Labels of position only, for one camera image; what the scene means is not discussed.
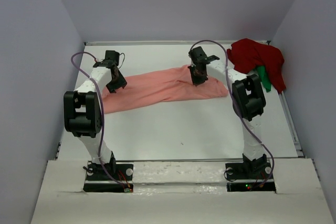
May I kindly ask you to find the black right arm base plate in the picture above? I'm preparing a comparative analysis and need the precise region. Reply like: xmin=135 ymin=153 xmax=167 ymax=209
xmin=223 ymin=163 xmax=276 ymax=193

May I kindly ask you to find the pink t shirt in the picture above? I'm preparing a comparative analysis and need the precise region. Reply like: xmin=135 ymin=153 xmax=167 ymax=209
xmin=102 ymin=65 xmax=228 ymax=114

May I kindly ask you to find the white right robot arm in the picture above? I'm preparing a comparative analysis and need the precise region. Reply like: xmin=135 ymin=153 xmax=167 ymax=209
xmin=188 ymin=45 xmax=272 ymax=182

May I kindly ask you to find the red t shirt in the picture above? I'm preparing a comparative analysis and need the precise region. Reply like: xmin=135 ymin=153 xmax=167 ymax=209
xmin=227 ymin=38 xmax=286 ymax=93

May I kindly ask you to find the green t shirt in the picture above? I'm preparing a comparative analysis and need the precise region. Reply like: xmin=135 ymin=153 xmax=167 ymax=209
xmin=256 ymin=66 xmax=272 ymax=93

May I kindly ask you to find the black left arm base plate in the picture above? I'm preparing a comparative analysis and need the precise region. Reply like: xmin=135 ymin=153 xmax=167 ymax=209
xmin=82 ymin=162 xmax=134 ymax=193

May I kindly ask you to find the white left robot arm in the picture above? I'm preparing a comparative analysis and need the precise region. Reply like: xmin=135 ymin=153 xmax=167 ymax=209
xmin=64 ymin=50 xmax=127 ymax=179

